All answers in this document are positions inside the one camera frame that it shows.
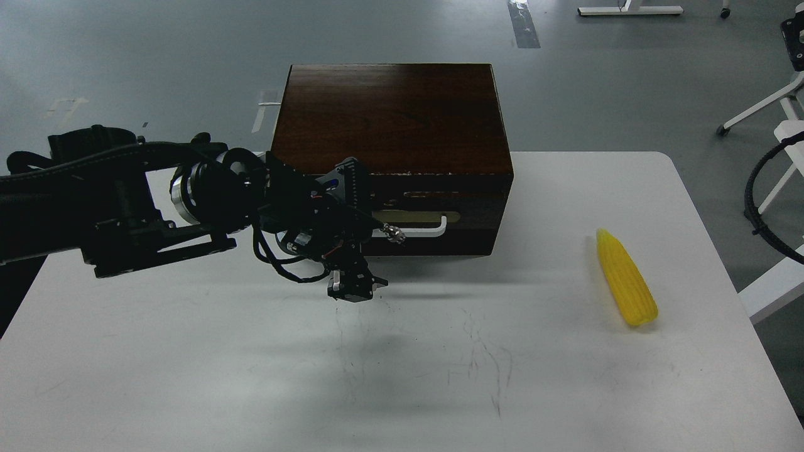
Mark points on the dark wooden drawer cabinet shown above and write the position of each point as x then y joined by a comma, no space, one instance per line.
397,119

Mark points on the dark wooden drawer front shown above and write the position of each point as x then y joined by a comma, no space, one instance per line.
473,204

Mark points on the white drawer handle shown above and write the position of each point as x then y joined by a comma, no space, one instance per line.
415,233

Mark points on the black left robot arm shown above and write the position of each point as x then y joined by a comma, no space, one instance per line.
130,204

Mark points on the yellow toy corn cob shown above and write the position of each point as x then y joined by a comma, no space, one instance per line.
631,294

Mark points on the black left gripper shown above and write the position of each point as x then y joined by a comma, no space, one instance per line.
326,219

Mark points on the white desk foot bar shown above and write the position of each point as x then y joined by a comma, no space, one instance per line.
632,8

